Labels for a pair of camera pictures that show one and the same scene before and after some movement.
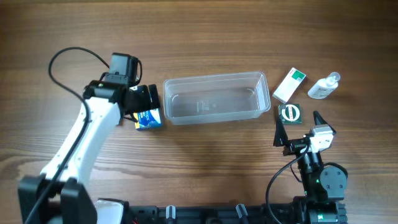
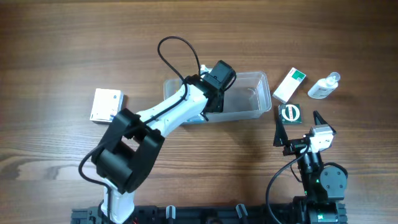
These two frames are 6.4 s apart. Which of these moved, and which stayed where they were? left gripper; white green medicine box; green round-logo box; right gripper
Moved: left gripper
Stayed: green round-logo box; right gripper; white green medicine box
